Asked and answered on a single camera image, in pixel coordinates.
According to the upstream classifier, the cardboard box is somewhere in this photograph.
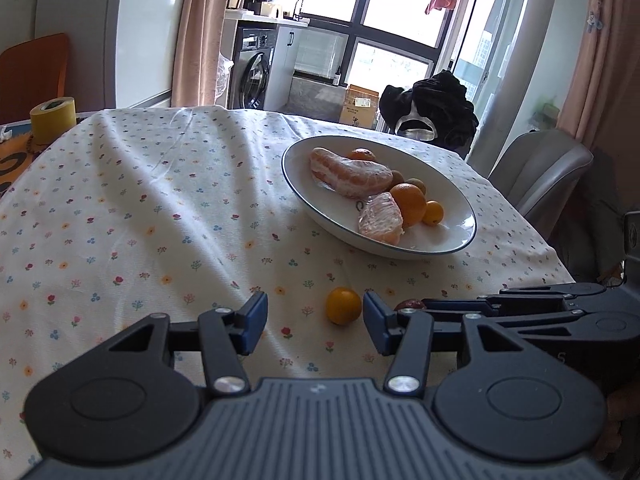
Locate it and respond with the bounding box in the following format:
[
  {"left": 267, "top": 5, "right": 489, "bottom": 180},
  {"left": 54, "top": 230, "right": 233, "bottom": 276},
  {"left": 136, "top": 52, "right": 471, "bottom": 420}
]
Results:
[{"left": 339, "top": 84, "right": 381, "bottom": 130}]

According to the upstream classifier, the clear plastic bag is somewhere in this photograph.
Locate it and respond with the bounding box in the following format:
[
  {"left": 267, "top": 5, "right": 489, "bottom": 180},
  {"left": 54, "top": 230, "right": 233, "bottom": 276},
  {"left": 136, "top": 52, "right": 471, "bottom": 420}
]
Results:
[{"left": 215, "top": 55, "right": 235, "bottom": 98}]

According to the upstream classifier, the large mandarin orange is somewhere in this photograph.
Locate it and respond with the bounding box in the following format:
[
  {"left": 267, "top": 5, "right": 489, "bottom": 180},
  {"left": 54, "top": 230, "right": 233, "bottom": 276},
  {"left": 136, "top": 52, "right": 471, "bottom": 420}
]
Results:
[{"left": 389, "top": 183, "right": 427, "bottom": 229}]

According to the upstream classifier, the pink curtain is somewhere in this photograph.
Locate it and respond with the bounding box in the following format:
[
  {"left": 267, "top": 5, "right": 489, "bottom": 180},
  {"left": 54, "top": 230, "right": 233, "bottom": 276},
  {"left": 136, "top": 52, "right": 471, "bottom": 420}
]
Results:
[
  {"left": 556, "top": 0, "right": 640, "bottom": 151},
  {"left": 171, "top": 0, "right": 236, "bottom": 108}
]

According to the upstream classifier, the green box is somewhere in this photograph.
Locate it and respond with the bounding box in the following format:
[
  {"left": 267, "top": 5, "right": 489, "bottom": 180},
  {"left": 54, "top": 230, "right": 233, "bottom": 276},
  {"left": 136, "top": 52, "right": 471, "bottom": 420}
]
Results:
[{"left": 532, "top": 102, "right": 560, "bottom": 129}]

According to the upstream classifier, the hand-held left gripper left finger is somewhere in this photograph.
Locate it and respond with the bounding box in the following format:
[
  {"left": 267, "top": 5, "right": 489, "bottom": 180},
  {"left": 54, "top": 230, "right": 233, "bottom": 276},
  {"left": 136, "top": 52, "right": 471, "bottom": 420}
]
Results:
[{"left": 107, "top": 291, "right": 269, "bottom": 395}]

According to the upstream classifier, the grey upholstered chair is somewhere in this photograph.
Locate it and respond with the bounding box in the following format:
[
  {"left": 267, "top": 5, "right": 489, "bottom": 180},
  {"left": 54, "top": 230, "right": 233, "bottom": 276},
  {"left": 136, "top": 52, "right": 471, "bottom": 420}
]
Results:
[{"left": 487, "top": 130, "right": 595, "bottom": 241}]

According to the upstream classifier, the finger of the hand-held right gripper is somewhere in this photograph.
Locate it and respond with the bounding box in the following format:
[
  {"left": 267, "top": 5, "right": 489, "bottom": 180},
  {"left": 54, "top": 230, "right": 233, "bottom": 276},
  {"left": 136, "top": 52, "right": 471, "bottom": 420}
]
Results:
[
  {"left": 499, "top": 282, "right": 621, "bottom": 306},
  {"left": 422, "top": 297, "right": 571, "bottom": 333}
]

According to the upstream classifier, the white plate with blue rim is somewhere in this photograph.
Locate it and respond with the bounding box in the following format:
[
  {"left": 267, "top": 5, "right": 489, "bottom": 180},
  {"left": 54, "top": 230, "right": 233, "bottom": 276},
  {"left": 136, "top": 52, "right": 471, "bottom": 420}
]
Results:
[{"left": 281, "top": 135, "right": 477, "bottom": 261}]

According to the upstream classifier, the orange paw print mat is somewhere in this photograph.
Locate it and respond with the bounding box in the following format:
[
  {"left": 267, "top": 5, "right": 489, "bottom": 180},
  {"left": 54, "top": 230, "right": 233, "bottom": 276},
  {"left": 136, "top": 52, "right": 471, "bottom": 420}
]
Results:
[{"left": 0, "top": 132, "right": 51, "bottom": 201}]

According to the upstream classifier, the peeled pomelo segment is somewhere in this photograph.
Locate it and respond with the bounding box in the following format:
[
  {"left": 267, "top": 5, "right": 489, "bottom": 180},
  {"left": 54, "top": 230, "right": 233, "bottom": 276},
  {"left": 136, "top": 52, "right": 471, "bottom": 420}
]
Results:
[
  {"left": 309, "top": 147, "right": 394, "bottom": 199},
  {"left": 358, "top": 192, "right": 405, "bottom": 247}
]

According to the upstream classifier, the floral white tablecloth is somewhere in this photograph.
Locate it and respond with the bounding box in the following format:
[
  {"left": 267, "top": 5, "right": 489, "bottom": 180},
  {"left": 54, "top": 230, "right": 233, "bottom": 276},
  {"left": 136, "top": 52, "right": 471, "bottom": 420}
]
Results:
[{"left": 0, "top": 106, "right": 576, "bottom": 467}]

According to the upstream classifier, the grey washing machine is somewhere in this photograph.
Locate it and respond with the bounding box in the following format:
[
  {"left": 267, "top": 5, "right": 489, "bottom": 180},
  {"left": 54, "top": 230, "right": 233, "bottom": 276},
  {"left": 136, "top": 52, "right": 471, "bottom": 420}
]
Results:
[{"left": 227, "top": 27, "right": 278, "bottom": 111}]

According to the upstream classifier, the yellow tape roll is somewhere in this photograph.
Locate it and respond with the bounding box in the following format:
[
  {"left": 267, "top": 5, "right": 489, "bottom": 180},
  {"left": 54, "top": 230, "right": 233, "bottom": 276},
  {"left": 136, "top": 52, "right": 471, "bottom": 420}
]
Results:
[{"left": 30, "top": 96, "right": 77, "bottom": 145}]

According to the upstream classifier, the white base cabinet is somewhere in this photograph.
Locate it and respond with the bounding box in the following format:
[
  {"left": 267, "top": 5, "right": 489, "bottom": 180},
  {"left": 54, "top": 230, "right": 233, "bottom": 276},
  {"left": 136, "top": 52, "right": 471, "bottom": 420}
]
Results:
[{"left": 262, "top": 22, "right": 301, "bottom": 112}]

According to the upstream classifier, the person's right hand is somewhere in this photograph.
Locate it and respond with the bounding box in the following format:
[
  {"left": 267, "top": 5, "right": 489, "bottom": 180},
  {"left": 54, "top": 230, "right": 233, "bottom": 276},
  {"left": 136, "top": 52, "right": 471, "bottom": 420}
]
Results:
[{"left": 594, "top": 375, "right": 640, "bottom": 462}]

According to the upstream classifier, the orange wooden chair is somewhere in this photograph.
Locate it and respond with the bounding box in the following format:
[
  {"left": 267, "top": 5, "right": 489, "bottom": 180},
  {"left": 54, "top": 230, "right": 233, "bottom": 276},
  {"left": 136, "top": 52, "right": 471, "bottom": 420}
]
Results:
[{"left": 0, "top": 33, "right": 69, "bottom": 125}]

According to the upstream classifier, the translucent plastic piece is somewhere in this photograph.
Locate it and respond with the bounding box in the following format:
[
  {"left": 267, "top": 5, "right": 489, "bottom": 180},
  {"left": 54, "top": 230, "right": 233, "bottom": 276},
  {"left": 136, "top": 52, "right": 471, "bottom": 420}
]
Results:
[{"left": 397, "top": 115, "right": 437, "bottom": 141}]

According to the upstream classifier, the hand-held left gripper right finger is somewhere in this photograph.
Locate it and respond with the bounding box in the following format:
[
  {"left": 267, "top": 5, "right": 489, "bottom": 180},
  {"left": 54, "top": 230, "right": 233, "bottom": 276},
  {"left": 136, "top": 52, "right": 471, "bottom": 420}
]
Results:
[{"left": 363, "top": 291, "right": 526, "bottom": 395}]

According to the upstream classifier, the black clothes pile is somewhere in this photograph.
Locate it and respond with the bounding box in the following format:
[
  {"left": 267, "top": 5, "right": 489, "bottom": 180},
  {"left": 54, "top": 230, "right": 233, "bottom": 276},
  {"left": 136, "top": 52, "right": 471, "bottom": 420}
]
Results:
[{"left": 378, "top": 71, "right": 480, "bottom": 153}]

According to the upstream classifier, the black framed window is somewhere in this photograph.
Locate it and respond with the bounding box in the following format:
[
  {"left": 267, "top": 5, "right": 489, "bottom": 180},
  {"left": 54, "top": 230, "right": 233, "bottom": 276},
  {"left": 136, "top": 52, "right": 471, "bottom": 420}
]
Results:
[{"left": 295, "top": 0, "right": 481, "bottom": 86}]

